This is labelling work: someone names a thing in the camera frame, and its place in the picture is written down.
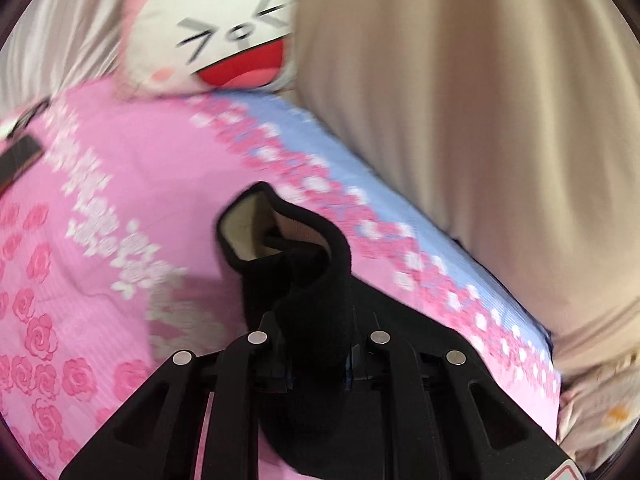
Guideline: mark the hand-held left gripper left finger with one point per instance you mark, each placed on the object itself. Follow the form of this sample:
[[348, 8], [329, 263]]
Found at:
[[240, 370]]

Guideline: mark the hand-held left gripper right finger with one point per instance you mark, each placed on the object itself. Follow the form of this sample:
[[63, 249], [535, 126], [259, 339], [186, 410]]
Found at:
[[380, 360]]

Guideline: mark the black pants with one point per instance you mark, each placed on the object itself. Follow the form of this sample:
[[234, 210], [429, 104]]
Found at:
[[310, 285]]

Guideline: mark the pink rose bed sheet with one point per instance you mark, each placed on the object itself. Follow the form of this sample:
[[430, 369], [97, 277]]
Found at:
[[125, 185]]

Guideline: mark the pale floral blanket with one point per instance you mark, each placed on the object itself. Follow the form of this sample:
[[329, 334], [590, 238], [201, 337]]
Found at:
[[595, 410]]

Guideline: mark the beige quilt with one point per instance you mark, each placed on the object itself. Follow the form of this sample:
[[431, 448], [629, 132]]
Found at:
[[450, 135]]

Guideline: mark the cartoon face pillow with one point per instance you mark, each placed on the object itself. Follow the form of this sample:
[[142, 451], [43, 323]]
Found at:
[[225, 20]]

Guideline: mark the grey satin cloth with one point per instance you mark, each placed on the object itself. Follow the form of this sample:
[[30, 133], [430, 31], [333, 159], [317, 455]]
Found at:
[[60, 35]]

